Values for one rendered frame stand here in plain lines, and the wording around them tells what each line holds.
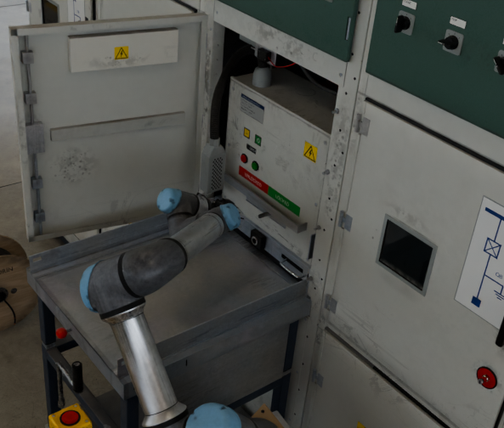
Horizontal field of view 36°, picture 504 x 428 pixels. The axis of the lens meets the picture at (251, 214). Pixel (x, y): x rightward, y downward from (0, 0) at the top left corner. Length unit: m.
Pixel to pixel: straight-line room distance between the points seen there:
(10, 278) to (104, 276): 1.67
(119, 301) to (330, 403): 0.96
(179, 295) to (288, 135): 0.60
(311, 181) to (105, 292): 0.80
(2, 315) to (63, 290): 1.16
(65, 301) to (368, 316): 0.91
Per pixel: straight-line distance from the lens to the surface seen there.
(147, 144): 2.66
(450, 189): 1.89
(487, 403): 2.07
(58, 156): 2.58
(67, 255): 2.56
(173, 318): 2.34
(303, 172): 2.36
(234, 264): 2.57
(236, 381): 2.47
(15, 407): 3.29
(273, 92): 2.47
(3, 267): 3.44
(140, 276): 1.79
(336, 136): 2.15
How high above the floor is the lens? 2.35
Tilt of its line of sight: 32 degrees down
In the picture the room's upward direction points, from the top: 6 degrees clockwise
